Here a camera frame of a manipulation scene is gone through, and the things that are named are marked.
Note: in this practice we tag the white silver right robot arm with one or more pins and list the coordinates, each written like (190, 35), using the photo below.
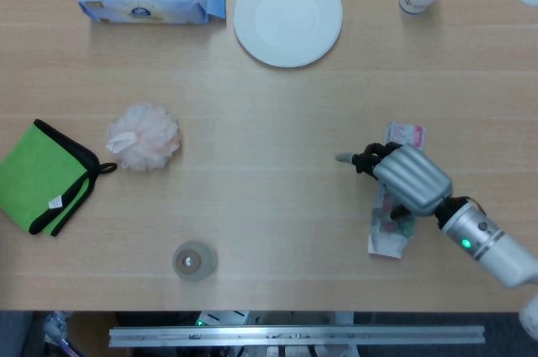
(496, 248)

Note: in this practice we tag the aluminium rail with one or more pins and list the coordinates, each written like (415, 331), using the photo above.
(294, 336)

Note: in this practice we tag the green cloth black trim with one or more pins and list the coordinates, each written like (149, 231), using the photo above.
(38, 172)

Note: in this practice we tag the floral tissue pack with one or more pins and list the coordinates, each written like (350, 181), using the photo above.
(384, 239)

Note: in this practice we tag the white paper plate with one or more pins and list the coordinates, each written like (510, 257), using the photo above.
(288, 15)

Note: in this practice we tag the pink bath pouf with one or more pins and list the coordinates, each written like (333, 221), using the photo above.
(145, 136)

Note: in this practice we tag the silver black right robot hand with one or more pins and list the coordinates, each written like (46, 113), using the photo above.
(414, 178)

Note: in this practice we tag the robot base electronics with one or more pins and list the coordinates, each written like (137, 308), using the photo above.
(223, 318)

